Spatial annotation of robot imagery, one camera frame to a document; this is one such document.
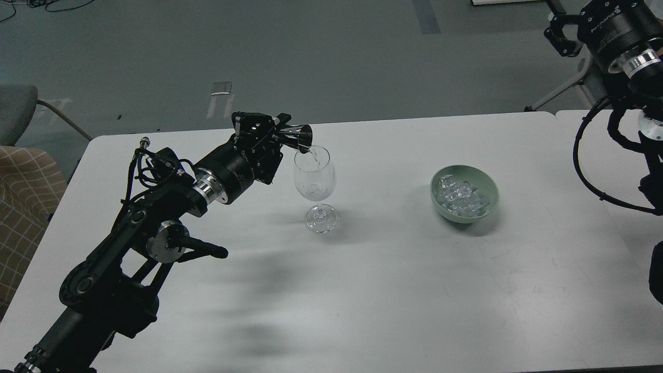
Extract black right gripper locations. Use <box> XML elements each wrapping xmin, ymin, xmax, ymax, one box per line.
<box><xmin>544</xmin><ymin>1</ymin><xmax>662</xmax><ymax>73</ymax></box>

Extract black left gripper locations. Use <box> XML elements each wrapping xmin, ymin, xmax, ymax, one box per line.
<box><xmin>194</xmin><ymin>111</ymin><xmax>293</xmax><ymax>205</ymax></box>

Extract steel cocktail jigger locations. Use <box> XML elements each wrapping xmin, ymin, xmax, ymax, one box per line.
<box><xmin>278</xmin><ymin>124</ymin><xmax>313</xmax><ymax>154</ymax></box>

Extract green bowl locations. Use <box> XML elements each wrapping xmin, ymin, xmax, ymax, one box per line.
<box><xmin>429</xmin><ymin>165</ymin><xmax>500</xmax><ymax>224</ymax></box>

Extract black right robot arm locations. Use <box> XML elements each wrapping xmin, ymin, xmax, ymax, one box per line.
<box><xmin>544</xmin><ymin>1</ymin><xmax>662</xmax><ymax>216</ymax></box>

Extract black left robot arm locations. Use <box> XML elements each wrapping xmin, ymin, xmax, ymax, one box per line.
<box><xmin>13</xmin><ymin>111</ymin><xmax>312</xmax><ymax>372</ymax></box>

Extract clear wine glass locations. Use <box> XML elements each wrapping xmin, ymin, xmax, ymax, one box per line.
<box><xmin>294</xmin><ymin>146</ymin><xmax>339</xmax><ymax>233</ymax></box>

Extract pile of ice cubes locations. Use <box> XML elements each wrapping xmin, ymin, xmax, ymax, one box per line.
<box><xmin>435</xmin><ymin>174</ymin><xmax>491</xmax><ymax>218</ymax></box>

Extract white office chair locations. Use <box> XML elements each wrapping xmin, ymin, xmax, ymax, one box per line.
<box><xmin>524</xmin><ymin>49</ymin><xmax>607</xmax><ymax>113</ymax></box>

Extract silver floor plate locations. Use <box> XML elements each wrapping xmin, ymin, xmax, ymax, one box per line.
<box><xmin>209</xmin><ymin>82</ymin><xmax>233</xmax><ymax>95</ymax></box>

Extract beige checked cushion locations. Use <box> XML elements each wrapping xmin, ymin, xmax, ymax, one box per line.
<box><xmin>1</xmin><ymin>146</ymin><xmax>68</xmax><ymax>317</ymax></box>

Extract grey chair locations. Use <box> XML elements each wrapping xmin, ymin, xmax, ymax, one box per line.
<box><xmin>1</xmin><ymin>83</ymin><xmax>93</xmax><ymax>146</ymax></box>

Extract black floor cables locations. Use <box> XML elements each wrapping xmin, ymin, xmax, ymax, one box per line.
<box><xmin>0</xmin><ymin>0</ymin><xmax>94</xmax><ymax>21</ymax></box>

